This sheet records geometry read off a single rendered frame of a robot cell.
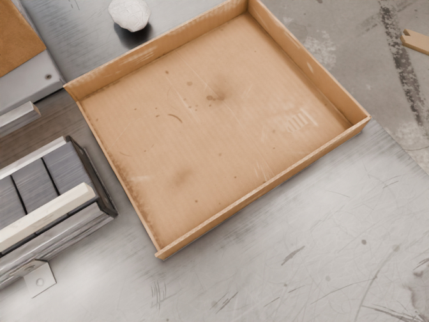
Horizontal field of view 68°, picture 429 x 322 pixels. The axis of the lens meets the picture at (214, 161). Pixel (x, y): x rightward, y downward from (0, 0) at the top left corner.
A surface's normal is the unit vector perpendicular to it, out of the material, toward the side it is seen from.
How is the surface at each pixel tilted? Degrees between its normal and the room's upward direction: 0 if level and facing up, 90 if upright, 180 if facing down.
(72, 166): 0
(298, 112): 0
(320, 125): 0
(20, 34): 90
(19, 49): 90
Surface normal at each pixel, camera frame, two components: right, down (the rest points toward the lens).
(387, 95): -0.04, -0.36
